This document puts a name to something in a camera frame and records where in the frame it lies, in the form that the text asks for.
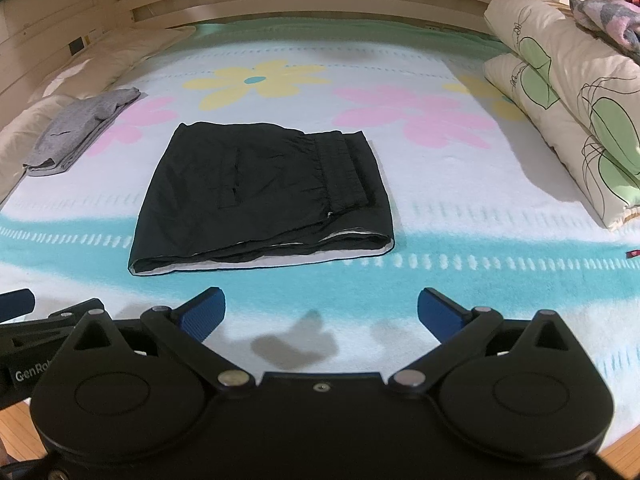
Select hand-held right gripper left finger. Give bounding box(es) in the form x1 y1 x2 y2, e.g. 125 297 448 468
72 286 253 388

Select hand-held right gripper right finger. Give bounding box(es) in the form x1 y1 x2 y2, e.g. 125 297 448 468
387 287 575 388

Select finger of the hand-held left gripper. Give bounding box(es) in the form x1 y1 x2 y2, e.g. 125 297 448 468
0 288 37 324
0 298 107 345

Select black pants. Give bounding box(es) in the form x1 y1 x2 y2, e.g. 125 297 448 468
127 121 397 277

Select floral printed blanket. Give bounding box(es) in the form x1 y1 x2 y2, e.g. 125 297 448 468
0 17 640 433

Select beige pillow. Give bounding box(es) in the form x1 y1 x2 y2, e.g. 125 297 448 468
39 26 197 101
0 94 76 206

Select grey folded garment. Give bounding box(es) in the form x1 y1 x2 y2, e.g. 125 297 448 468
22 87 143 177

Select cream leaf print quilt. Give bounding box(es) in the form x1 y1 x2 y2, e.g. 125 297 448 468
481 0 640 232

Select pink grey cloth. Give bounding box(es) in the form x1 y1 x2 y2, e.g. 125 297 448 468
569 0 640 67

